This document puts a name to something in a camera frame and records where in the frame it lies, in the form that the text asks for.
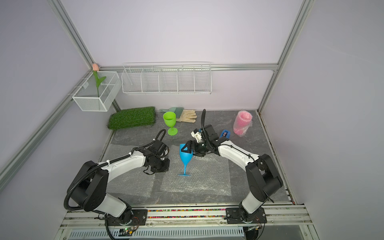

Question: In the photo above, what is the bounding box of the blue plastic wine glass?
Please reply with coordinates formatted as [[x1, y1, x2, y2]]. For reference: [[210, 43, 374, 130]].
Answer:
[[179, 144, 193, 176]]

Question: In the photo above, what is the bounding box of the blue tape dispenser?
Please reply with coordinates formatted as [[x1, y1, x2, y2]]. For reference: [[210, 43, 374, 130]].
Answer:
[[220, 130, 231, 139]]

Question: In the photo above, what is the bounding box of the pink plastic wine glass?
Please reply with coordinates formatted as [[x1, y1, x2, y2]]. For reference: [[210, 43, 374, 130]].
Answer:
[[233, 110, 253, 137]]

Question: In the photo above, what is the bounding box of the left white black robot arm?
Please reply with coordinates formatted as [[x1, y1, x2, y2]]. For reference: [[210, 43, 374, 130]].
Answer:
[[64, 140, 170, 226]]

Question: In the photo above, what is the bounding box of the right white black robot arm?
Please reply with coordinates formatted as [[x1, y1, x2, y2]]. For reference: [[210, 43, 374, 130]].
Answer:
[[180, 125, 284, 225]]

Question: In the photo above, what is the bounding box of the bubble wrap sheet stack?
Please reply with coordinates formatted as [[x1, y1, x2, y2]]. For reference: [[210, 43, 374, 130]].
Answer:
[[103, 144, 155, 198]]

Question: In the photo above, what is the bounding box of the green plastic wine glass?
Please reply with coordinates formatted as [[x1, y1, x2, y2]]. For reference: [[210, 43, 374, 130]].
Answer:
[[163, 112, 178, 136]]

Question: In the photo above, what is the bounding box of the beige cloth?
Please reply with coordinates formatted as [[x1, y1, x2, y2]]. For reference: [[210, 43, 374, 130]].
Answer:
[[176, 110, 197, 123]]

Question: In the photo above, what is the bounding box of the green artificial grass mat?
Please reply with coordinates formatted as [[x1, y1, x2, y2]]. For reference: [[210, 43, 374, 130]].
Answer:
[[107, 107, 156, 130]]

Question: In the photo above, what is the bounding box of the artificial pink tulip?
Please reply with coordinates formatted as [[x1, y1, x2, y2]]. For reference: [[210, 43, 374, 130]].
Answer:
[[92, 63, 106, 97]]

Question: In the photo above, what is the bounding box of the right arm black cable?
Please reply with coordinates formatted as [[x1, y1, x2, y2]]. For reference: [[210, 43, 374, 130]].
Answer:
[[200, 108, 259, 163]]

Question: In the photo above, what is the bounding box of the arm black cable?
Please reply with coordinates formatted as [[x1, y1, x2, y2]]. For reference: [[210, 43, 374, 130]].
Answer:
[[200, 108, 259, 163], [63, 128, 167, 211]]

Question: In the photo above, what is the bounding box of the long white wire shelf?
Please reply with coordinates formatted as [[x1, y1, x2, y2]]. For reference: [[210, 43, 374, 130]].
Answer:
[[122, 62, 213, 95]]

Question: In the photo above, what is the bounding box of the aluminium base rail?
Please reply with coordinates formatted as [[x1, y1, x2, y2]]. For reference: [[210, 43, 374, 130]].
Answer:
[[55, 203, 319, 240]]

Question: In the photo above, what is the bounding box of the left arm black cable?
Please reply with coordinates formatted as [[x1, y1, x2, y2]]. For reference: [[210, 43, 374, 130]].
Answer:
[[63, 128, 167, 211]]

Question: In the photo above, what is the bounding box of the small white wire basket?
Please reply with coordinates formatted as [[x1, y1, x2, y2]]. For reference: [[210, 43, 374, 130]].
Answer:
[[72, 71, 122, 112]]

